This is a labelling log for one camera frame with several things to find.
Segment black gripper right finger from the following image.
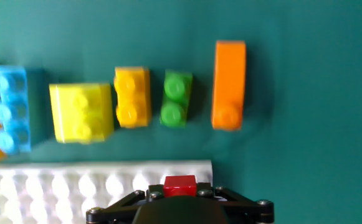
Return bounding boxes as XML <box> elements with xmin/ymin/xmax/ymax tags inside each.
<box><xmin>196</xmin><ymin>183</ymin><xmax>275</xmax><ymax>224</ymax></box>

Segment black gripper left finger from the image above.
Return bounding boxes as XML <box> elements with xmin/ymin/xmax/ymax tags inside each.
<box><xmin>85</xmin><ymin>184</ymin><xmax>166</xmax><ymax>224</ymax></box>

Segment small red block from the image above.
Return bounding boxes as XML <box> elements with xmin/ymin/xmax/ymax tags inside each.
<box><xmin>163</xmin><ymin>174</ymin><xmax>198</xmax><ymax>198</ymax></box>

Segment white studded baseplate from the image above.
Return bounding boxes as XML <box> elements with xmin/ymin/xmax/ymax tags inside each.
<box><xmin>0</xmin><ymin>159</ymin><xmax>214</xmax><ymax>224</ymax></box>

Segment large lime yellow block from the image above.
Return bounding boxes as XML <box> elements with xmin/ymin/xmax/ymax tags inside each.
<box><xmin>49</xmin><ymin>82</ymin><xmax>115</xmax><ymax>145</ymax></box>

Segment yellow-orange two-stud block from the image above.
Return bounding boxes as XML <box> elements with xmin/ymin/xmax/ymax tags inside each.
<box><xmin>113</xmin><ymin>66</ymin><xmax>153</xmax><ymax>129</ymax></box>

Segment green cutting mat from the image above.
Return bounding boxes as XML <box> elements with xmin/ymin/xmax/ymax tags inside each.
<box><xmin>0</xmin><ymin>0</ymin><xmax>362</xmax><ymax>224</ymax></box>

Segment green two-stud block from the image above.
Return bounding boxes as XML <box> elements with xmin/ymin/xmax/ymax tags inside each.
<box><xmin>159</xmin><ymin>69</ymin><xmax>194</xmax><ymax>128</ymax></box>

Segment orange sloped block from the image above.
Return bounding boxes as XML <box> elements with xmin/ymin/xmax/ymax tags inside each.
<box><xmin>211</xmin><ymin>40</ymin><xmax>247</xmax><ymax>131</ymax></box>

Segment light blue three-stud block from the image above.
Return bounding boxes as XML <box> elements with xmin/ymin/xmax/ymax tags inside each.
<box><xmin>0</xmin><ymin>65</ymin><xmax>46</xmax><ymax>156</ymax></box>

